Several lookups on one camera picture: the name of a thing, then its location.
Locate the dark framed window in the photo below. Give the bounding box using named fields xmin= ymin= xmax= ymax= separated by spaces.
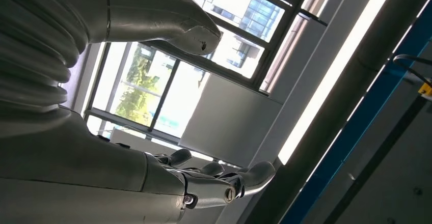
xmin=82 ymin=0 xmax=316 ymax=143

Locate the long ceiling light strip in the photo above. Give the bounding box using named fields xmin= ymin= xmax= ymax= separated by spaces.
xmin=278 ymin=0 xmax=399 ymax=166

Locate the blue overhead beam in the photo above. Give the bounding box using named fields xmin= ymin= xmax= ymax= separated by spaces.
xmin=279 ymin=0 xmax=432 ymax=224

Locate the yellow tag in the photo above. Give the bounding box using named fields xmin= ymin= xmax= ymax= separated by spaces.
xmin=418 ymin=81 xmax=432 ymax=98

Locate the grey round duct pipe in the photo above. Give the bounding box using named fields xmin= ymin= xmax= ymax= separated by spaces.
xmin=236 ymin=0 xmax=432 ymax=224

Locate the black overhead cable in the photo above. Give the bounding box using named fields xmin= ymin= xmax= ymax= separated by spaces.
xmin=392 ymin=54 xmax=432 ymax=88

